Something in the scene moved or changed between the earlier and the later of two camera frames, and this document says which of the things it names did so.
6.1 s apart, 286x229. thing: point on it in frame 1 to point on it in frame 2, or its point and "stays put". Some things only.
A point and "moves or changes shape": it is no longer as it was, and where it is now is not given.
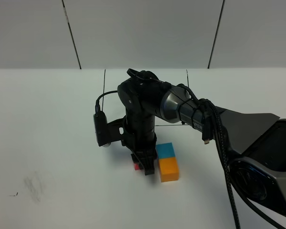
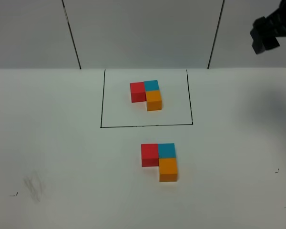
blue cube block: [165, 150] stays put
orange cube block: [168, 169] stays put
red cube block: [137, 166] moves or changes shape
